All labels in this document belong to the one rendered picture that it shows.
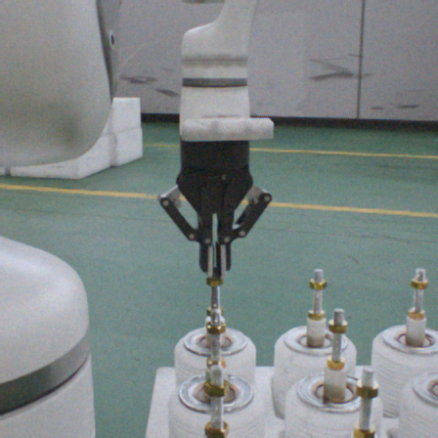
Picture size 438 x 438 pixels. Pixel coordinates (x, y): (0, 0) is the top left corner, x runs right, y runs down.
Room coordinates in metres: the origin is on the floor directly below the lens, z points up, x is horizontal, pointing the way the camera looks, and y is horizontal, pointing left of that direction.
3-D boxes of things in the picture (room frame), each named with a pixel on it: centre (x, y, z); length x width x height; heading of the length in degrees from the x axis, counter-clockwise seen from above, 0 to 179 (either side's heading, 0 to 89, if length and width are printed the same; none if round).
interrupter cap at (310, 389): (0.55, -0.11, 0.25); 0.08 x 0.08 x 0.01
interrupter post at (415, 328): (0.67, -0.23, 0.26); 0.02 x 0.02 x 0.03
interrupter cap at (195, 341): (0.67, 0.01, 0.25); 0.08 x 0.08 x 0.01
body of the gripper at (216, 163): (0.67, 0.01, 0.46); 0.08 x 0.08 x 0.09
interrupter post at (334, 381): (0.55, -0.11, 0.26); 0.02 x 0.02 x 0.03
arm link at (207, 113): (0.65, 0.00, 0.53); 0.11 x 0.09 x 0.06; 13
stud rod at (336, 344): (0.55, -0.11, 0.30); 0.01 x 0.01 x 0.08; 15
